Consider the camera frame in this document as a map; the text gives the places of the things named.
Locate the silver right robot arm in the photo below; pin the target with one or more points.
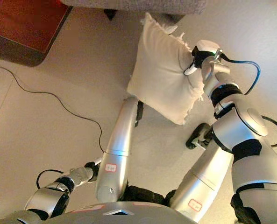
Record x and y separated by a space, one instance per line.
241 121

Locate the silver right robot leg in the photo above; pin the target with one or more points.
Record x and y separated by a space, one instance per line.
203 177

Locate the cream fringed throw pillow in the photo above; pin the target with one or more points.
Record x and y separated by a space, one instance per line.
164 77

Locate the grey fabric tub armchair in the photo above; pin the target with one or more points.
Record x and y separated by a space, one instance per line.
133 5

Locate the silver robot torso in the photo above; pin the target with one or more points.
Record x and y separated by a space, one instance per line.
129 217

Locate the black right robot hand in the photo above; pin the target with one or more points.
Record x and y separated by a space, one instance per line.
206 46

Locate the black right robot foot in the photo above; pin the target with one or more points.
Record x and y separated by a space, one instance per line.
196 137

